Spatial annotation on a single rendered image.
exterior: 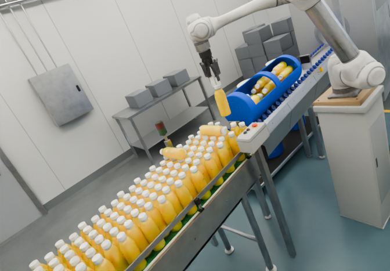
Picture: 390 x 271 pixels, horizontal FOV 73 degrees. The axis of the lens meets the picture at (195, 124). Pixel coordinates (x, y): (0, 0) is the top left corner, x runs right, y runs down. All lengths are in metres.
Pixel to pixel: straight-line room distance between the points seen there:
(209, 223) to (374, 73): 1.19
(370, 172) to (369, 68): 0.75
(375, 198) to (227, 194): 1.09
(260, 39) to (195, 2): 1.66
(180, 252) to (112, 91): 3.90
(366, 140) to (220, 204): 1.01
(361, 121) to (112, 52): 4.16
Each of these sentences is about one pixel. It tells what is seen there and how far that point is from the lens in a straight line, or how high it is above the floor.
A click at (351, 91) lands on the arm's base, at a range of 1.95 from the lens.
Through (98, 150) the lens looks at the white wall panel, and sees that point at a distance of 4.97.
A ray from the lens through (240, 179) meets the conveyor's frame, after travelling 1.71.
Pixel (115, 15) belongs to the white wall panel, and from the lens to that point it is 5.27.
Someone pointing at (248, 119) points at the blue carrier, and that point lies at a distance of 1.98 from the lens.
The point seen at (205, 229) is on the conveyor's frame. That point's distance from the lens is 1.55.
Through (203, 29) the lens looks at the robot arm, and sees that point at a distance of 1.39.
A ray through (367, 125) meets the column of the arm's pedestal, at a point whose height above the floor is 0.86.
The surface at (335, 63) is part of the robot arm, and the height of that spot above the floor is 1.26.
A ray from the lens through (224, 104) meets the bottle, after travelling 1.67.
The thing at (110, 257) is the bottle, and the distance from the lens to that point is 1.34.
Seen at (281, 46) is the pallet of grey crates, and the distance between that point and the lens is 5.50.
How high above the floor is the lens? 1.81
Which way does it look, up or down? 20 degrees down
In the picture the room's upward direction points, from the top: 23 degrees counter-clockwise
